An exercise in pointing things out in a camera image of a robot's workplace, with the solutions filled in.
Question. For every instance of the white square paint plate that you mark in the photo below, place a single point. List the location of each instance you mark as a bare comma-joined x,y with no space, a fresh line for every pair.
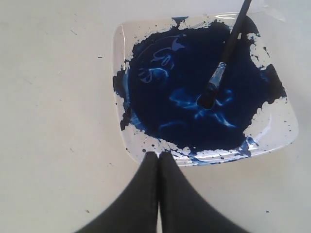
174,93

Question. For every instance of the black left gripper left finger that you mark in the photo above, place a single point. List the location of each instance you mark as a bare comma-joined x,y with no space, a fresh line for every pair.
135,209

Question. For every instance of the black paintbrush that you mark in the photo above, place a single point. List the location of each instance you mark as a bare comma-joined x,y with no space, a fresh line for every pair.
223,60

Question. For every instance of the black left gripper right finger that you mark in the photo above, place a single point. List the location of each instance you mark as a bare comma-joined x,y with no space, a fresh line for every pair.
182,209

